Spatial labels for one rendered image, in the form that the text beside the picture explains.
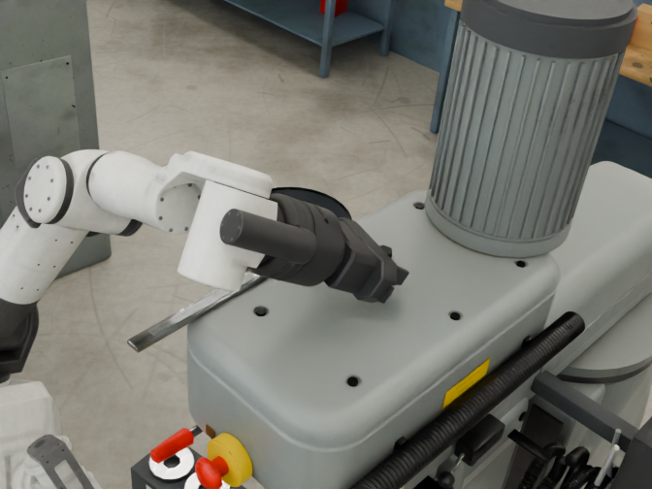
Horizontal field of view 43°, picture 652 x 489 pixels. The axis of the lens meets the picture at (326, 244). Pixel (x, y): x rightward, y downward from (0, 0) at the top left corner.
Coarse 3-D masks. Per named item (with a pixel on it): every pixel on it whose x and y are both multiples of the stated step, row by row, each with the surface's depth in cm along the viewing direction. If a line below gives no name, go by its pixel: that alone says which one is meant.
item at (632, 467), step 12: (648, 420) 109; (636, 432) 108; (648, 432) 107; (636, 444) 106; (648, 444) 105; (624, 456) 109; (636, 456) 107; (648, 456) 106; (624, 468) 109; (636, 468) 108; (648, 468) 106; (624, 480) 110; (636, 480) 108; (648, 480) 107
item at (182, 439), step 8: (184, 432) 102; (192, 432) 103; (200, 432) 104; (168, 440) 101; (176, 440) 101; (184, 440) 102; (192, 440) 102; (152, 448) 100; (160, 448) 100; (168, 448) 100; (176, 448) 101; (152, 456) 100; (160, 456) 100; (168, 456) 100
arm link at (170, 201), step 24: (168, 168) 85; (192, 168) 82; (216, 168) 80; (240, 168) 79; (144, 192) 86; (168, 192) 86; (192, 192) 88; (264, 192) 80; (168, 216) 86; (192, 216) 89
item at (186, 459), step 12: (180, 456) 170; (192, 456) 170; (132, 468) 168; (144, 468) 168; (156, 468) 167; (168, 468) 169; (180, 468) 167; (192, 468) 168; (132, 480) 170; (144, 480) 166; (156, 480) 166; (168, 480) 165; (180, 480) 166; (192, 480) 165
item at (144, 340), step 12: (252, 276) 98; (240, 288) 96; (204, 300) 94; (216, 300) 94; (180, 312) 92; (192, 312) 92; (204, 312) 93; (156, 324) 90; (168, 324) 90; (180, 324) 91; (144, 336) 89; (156, 336) 89; (144, 348) 88
